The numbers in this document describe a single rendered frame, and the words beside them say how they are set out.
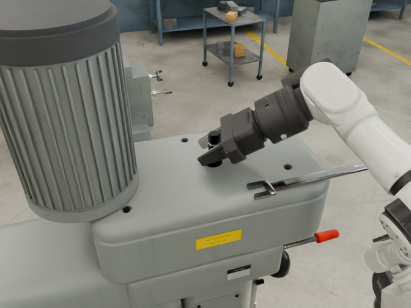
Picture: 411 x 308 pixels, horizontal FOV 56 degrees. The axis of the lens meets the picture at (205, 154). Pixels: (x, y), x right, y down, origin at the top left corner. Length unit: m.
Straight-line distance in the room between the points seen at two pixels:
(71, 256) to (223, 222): 0.30
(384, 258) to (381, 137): 0.46
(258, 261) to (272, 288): 2.06
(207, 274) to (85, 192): 0.32
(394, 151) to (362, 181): 3.32
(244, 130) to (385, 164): 0.24
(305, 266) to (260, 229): 2.32
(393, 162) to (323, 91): 0.16
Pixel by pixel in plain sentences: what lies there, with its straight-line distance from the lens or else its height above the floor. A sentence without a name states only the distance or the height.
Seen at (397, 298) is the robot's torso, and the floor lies 1.57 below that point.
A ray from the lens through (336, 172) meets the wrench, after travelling 0.78.
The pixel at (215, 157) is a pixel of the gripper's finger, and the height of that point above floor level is 1.92.
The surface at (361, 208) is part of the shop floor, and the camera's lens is 3.65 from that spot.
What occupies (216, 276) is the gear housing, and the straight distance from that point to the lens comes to 0.84.
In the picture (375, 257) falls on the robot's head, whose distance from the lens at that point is 1.05.
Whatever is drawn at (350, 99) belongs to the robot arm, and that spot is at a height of 2.07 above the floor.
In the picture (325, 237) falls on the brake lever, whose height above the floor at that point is 1.71.
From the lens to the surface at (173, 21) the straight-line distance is 6.77.
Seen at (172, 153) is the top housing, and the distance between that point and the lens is 0.81.
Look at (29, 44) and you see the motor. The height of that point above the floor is 2.19.
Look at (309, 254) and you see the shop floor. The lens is 3.16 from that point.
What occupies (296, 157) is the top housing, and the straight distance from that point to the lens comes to 0.81.
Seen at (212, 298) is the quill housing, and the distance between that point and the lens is 0.94.
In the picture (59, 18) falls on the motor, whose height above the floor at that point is 2.21.
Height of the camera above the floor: 2.36
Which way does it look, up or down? 36 degrees down
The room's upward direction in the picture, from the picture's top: straight up
